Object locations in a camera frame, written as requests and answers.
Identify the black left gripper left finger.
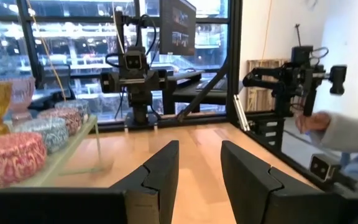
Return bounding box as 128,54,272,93
110,139,180,224

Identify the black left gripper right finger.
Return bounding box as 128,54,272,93
220,139,344,224

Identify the maroon patterned candle tin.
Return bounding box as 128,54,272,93
37,107,83,137

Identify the blue speckled coaster disc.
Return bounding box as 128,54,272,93
12,117,70,155

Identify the pink glass candle holder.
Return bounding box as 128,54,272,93
9,77,37,125

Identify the person's forearm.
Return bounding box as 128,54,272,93
309,102,358,153

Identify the black stand with white labels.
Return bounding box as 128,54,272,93
250,114,285,150

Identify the black desk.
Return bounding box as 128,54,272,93
163,70,229,114

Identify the black computer monitor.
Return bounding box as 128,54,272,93
159,0,198,57

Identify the green perforated metal shelf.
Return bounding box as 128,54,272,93
0,114,105,197

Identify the person's hand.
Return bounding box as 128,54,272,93
295,111,332,134

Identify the wooden pallet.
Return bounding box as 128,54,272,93
246,58,288,113

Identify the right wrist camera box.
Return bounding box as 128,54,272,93
124,51,144,72

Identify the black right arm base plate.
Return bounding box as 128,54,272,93
124,111,164,128

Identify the yellow cable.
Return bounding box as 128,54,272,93
26,0,68,102

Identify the silver aluminium bracket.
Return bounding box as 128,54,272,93
232,94,252,132

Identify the black table-level camera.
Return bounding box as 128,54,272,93
309,154,341,183

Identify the black aluminium table frame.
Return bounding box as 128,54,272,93
0,0,358,194

